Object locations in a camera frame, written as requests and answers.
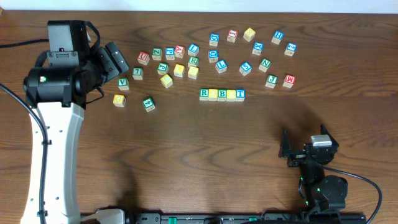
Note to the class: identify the blue T block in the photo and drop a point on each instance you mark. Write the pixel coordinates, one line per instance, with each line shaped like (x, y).
(240, 95)

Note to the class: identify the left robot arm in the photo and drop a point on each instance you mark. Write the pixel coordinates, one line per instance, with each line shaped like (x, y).
(56, 89)

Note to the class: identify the yellow block top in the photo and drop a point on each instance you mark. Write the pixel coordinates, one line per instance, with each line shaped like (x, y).
(249, 34)

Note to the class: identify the yellow K block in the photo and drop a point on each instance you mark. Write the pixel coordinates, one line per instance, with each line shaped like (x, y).
(179, 70)

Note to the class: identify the blue D block lower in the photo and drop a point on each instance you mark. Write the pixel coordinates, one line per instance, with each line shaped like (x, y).
(213, 56)

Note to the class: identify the green B block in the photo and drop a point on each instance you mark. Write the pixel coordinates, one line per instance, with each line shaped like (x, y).
(222, 95)

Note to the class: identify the green 7 block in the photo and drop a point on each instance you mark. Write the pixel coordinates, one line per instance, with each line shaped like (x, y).
(137, 73)

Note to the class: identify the red M block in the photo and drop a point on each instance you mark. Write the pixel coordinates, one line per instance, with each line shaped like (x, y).
(289, 81)

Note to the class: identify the blue L block upper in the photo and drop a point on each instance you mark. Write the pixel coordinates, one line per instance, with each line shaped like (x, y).
(193, 50)

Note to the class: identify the blue l block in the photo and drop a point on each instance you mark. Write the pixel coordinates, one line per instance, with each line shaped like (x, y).
(221, 66)
(193, 50)

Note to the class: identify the green Z block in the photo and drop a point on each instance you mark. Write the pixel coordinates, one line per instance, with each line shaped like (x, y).
(157, 53)

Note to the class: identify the green V block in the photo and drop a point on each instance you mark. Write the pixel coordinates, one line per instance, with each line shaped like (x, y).
(123, 84)

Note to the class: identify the blue P block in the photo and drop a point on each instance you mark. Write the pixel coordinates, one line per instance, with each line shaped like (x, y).
(169, 53)

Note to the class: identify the red U block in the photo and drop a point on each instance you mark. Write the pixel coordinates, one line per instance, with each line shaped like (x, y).
(143, 58)

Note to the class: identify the yellow G block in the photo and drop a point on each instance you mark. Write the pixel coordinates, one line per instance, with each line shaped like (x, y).
(119, 100)

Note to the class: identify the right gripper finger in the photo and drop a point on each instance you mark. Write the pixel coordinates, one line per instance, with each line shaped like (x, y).
(285, 143)
(324, 131)

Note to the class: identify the red I block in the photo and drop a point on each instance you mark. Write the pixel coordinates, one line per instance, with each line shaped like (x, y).
(232, 35)

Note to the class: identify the blue X block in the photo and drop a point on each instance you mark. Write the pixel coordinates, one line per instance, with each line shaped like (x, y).
(257, 48)

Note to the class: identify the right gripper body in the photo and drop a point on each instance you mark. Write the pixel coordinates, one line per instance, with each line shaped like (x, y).
(298, 157)

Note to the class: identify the blue D block upper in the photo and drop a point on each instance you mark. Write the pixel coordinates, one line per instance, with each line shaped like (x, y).
(214, 39)

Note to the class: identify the green N block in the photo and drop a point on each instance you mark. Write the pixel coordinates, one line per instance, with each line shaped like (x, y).
(264, 65)

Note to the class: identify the yellow C block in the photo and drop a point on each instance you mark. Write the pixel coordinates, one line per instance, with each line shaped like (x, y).
(167, 81)

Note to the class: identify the blue 2 block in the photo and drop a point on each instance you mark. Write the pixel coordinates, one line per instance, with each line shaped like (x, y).
(290, 49)

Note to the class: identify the green J block right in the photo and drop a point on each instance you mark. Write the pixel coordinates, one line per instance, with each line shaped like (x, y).
(271, 81)

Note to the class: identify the red A block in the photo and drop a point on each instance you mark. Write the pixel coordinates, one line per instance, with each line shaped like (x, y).
(179, 51)

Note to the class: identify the yellow O block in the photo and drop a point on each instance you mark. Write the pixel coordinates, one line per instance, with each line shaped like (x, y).
(213, 94)
(231, 95)

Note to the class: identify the green j block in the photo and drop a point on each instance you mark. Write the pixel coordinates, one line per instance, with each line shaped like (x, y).
(163, 68)
(271, 81)

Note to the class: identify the blue d block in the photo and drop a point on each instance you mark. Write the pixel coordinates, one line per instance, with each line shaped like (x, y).
(213, 56)
(214, 39)

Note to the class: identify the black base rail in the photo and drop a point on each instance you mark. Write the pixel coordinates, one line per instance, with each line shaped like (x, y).
(118, 216)

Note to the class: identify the green r block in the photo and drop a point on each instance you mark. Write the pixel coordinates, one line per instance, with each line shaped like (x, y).
(204, 94)
(193, 61)

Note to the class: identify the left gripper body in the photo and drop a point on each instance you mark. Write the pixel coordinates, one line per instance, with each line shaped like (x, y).
(111, 61)

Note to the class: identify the green 4 block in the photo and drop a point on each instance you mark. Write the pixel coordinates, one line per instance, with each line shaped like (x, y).
(148, 104)

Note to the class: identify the blue L block lower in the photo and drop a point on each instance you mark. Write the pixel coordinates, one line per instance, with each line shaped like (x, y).
(221, 66)

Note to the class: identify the green J block left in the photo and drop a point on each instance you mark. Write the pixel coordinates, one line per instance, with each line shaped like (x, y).
(163, 68)

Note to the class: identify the yellow S block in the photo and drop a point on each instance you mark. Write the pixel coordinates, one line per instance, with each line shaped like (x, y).
(193, 72)

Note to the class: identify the blue 5 block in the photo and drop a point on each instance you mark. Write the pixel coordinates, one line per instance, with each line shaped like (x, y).
(245, 68)

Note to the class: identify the blue H block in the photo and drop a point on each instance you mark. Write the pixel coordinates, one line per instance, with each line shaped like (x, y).
(277, 37)

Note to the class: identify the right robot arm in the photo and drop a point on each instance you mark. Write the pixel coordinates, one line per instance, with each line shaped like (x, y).
(324, 194)

